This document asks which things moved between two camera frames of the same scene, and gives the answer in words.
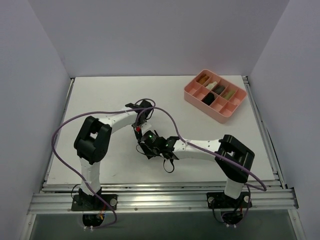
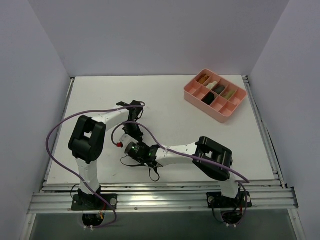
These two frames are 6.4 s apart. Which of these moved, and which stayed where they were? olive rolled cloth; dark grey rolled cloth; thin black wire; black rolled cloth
Moved: thin black wire
Stayed: olive rolled cloth; dark grey rolled cloth; black rolled cloth
